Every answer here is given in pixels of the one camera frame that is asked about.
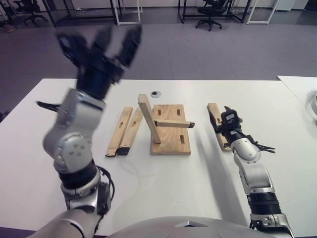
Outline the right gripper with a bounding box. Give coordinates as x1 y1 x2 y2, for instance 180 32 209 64
210 106 250 144

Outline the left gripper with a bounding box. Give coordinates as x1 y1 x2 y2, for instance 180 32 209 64
75 24 144 101

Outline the wooden cross bar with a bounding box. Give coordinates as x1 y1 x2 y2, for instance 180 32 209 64
154 119 195 130

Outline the wooden seat board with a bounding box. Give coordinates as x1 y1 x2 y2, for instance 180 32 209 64
149 104 192 156

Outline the wooden leg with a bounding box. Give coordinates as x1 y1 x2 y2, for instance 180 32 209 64
137 94 162 145

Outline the black office chair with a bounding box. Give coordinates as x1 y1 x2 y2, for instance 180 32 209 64
195 0 229 32
12 0 48 27

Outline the robot body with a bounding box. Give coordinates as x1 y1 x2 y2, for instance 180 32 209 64
95 215 251 238

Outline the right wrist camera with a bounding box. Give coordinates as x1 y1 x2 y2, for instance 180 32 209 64
220 110 243 130

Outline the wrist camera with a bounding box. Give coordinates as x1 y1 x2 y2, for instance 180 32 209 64
55 30 88 68
220 110 243 130

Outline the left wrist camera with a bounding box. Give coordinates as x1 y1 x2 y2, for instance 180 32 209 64
55 30 88 68

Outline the black cable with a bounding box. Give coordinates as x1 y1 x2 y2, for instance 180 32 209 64
36 100 63 113
249 139 276 155

